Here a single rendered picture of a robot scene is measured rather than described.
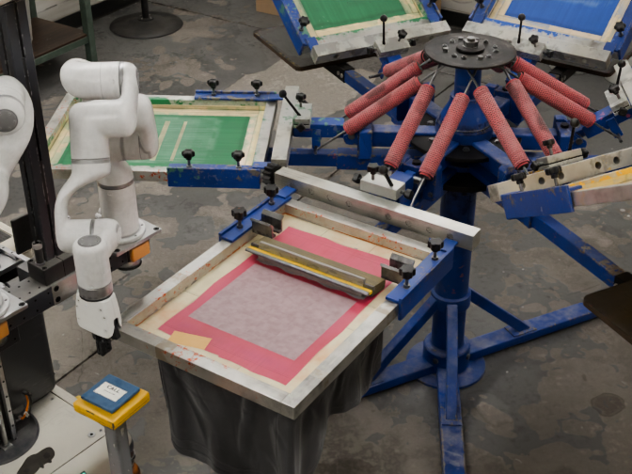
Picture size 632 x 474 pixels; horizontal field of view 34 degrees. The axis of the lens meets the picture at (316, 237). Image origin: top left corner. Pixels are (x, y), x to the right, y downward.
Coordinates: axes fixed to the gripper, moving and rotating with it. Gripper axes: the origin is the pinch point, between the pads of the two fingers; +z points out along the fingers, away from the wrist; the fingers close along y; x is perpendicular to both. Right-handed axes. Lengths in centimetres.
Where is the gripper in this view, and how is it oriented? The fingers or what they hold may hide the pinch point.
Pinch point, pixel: (103, 345)
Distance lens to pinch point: 247.3
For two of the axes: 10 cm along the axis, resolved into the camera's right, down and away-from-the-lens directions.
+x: 5.5, -4.5, 7.1
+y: 8.4, 2.9, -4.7
